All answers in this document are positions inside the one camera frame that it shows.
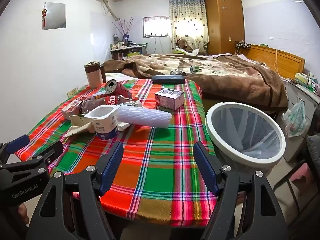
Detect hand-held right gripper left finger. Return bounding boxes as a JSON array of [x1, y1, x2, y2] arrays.
[[26, 142, 124, 240]]

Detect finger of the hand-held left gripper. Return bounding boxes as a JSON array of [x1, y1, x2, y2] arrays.
[[0, 134, 30, 165], [26, 141, 64, 170]]

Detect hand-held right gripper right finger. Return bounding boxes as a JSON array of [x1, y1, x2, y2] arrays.
[[193, 141, 290, 240]]

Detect white round trash bin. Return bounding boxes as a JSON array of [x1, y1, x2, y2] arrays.
[[205, 102, 286, 180]]

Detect cream floral paper wrapper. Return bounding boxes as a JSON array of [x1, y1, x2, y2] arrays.
[[65, 99, 143, 138]]

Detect white yogurt cup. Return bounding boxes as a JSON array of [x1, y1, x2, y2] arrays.
[[84, 105, 121, 140]]

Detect red white milk carton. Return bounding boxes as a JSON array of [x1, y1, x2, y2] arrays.
[[61, 100, 84, 119]]

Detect white foam net sleeve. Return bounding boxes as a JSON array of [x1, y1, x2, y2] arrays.
[[116, 106, 172, 129]]

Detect red soda can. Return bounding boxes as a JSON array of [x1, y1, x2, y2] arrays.
[[104, 79, 132, 100]]

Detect person's left hand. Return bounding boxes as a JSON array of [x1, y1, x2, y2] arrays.
[[18, 203, 29, 224]]

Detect plaid tablecloth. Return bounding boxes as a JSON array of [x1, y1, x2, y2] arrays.
[[15, 78, 218, 222]]

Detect translucent bin liner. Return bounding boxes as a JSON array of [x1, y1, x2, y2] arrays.
[[211, 107, 280, 154]]

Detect small pink box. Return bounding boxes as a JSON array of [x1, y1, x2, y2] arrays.
[[154, 89, 185, 111]]

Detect brown thermos mug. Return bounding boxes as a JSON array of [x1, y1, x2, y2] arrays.
[[84, 60, 107, 89]]

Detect brown patterned blanket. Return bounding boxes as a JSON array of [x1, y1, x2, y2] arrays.
[[101, 53, 289, 112]]

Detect floral white bed sheet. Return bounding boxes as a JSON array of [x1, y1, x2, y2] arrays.
[[105, 72, 140, 82]]

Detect black glasses case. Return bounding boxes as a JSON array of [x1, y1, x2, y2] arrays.
[[152, 75, 185, 85]]

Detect pink stool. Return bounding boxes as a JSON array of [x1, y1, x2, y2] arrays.
[[289, 162, 315, 188]]

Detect printed plastic bag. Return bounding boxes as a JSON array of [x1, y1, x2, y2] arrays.
[[282, 99, 308, 138]]

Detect black chair grey cushion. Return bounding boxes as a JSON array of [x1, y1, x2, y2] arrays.
[[272, 134, 320, 230]]

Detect grey bedside cabinet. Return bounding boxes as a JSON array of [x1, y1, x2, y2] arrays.
[[282, 79, 320, 163]]

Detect cluttered small desk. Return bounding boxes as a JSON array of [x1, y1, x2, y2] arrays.
[[110, 44, 149, 61]]

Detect brown teddy bear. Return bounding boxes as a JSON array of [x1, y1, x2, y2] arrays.
[[175, 38, 194, 54]]

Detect red hanging ornament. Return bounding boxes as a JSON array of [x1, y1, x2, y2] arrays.
[[41, 2, 47, 28]]

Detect wooden bed headboard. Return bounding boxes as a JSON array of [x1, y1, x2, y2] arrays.
[[246, 44, 306, 80]]

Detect pile of small boxes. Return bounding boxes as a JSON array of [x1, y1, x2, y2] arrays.
[[294, 71, 320, 93]]

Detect vase of flower branches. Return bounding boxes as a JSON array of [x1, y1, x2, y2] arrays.
[[112, 17, 140, 42]]

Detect wooden wardrobe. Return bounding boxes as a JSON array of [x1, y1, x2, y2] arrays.
[[205, 0, 245, 56]]

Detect window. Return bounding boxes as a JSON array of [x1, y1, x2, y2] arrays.
[[142, 16, 172, 38]]

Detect patterned curtain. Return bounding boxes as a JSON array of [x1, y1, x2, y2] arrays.
[[168, 0, 210, 54]]

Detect wrapped air conditioner pipe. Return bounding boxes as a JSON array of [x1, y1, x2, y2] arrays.
[[99, 0, 122, 22]]

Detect wall sockets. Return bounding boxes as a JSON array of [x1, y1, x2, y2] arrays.
[[67, 86, 80, 98]]

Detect silver wall panel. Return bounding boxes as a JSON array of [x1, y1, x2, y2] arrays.
[[42, 2, 66, 30]]

